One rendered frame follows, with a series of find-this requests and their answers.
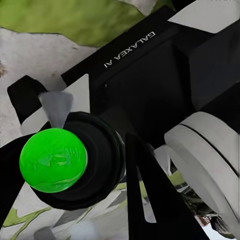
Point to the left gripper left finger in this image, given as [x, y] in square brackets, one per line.
[11, 178]

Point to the insectifuge atomizer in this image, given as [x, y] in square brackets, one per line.
[76, 159]

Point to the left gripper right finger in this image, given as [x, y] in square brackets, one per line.
[174, 219]

